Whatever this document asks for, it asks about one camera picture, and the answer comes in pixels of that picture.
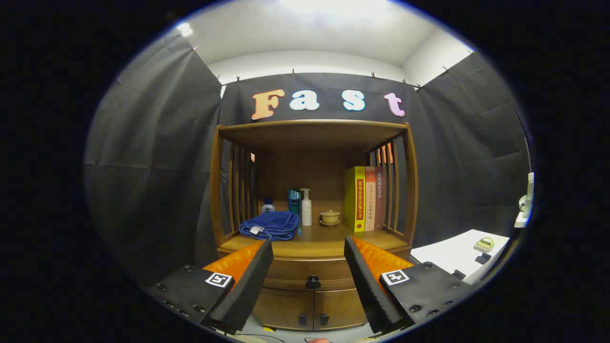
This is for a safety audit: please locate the white pump bottle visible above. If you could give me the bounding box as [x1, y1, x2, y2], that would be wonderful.
[300, 188, 313, 226]

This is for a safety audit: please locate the white side cabinet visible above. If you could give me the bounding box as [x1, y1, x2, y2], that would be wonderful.
[410, 229, 510, 285]

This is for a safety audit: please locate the folded blue towel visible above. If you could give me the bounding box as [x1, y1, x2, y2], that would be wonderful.
[239, 211, 301, 241]

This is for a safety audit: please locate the wooden countertop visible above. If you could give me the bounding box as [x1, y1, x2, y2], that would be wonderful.
[219, 224, 410, 260]

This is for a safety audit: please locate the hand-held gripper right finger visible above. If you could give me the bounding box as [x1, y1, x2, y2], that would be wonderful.
[343, 235, 475, 335]

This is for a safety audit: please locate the teal blue bottle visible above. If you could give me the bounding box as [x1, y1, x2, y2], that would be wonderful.
[287, 189, 302, 217]

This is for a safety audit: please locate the brown wooden cabinet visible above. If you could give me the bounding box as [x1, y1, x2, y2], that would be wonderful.
[210, 119, 419, 332]

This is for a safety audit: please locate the brown book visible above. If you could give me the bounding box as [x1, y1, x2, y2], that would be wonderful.
[375, 166, 386, 231]

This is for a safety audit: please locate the thick yellow book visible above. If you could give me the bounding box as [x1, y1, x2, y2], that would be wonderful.
[344, 166, 366, 232]

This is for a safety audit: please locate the brown wooden drawer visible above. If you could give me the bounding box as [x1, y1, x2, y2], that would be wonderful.
[260, 257, 357, 291]

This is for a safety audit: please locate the wooden cabinet door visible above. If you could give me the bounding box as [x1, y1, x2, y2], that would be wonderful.
[252, 287, 315, 331]
[313, 288, 367, 330]

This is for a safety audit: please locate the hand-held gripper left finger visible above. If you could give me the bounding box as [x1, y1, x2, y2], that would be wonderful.
[143, 239, 275, 335]

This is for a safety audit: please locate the thin black cable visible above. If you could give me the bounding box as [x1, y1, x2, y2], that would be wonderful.
[222, 330, 286, 343]

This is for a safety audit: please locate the white wall device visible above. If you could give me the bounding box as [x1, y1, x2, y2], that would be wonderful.
[514, 172, 535, 228]

